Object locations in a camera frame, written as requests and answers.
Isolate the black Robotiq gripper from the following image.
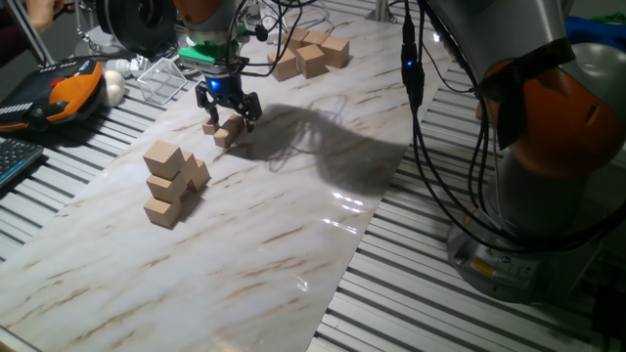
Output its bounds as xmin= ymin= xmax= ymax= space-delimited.
xmin=195 ymin=67 xmax=263 ymax=133

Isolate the dark red sleeved forearm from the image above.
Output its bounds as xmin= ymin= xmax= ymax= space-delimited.
xmin=0 ymin=7 xmax=33 ymax=67

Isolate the bare person hand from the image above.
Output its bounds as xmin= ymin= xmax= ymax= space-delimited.
xmin=24 ymin=0 xmax=67 ymax=34

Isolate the large wooden cube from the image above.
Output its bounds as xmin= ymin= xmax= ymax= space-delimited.
xmin=320 ymin=34 xmax=351 ymax=69
xmin=301 ymin=29 xmax=332 ymax=49
xmin=266 ymin=46 xmax=300 ymax=83
xmin=282 ymin=26 xmax=310 ymax=53
xmin=295 ymin=43 xmax=328 ymax=80

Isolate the clear plastic box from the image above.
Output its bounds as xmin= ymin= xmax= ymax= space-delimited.
xmin=136 ymin=57 xmax=189 ymax=107

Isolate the medium wooden cube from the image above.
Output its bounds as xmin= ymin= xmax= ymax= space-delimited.
xmin=145 ymin=173 xmax=188 ymax=204
xmin=179 ymin=150 xmax=200 ymax=185
xmin=143 ymin=196 xmax=185 ymax=230
xmin=142 ymin=140 xmax=186 ymax=181
xmin=188 ymin=158 xmax=212 ymax=193

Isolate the white power strip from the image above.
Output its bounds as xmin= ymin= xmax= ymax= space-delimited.
xmin=253 ymin=0 xmax=290 ymax=45

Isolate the white plug adapter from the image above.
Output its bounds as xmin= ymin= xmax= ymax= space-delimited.
xmin=105 ymin=54 xmax=151 ymax=78

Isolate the white egg shaped object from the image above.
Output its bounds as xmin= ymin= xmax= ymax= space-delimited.
xmin=100 ymin=69 xmax=127 ymax=109

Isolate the black round spool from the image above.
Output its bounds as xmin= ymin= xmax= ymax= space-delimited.
xmin=95 ymin=0 xmax=180 ymax=58

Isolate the marble pattern mat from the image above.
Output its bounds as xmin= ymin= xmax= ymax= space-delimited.
xmin=0 ymin=19 xmax=454 ymax=352

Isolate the orange black teach pendant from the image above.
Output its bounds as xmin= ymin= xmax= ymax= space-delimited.
xmin=0 ymin=56 xmax=107 ymax=133

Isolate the black computer keyboard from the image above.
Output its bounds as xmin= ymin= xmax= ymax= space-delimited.
xmin=0 ymin=138 xmax=45 ymax=190

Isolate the blue bag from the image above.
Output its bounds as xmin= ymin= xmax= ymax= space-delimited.
xmin=564 ymin=17 xmax=626 ymax=50

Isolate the green cloth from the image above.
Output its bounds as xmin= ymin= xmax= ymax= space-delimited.
xmin=589 ymin=12 xmax=626 ymax=25

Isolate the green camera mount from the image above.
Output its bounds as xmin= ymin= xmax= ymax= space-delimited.
xmin=177 ymin=41 xmax=242 ymax=66

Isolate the aluminium upright post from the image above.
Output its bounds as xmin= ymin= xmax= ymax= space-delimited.
xmin=365 ymin=0 xmax=397 ymax=23

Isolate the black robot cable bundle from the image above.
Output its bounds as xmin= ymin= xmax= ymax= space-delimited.
xmin=222 ymin=0 xmax=539 ymax=250

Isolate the aluminium frame profile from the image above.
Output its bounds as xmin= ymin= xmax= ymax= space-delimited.
xmin=4 ymin=0 xmax=55 ymax=67

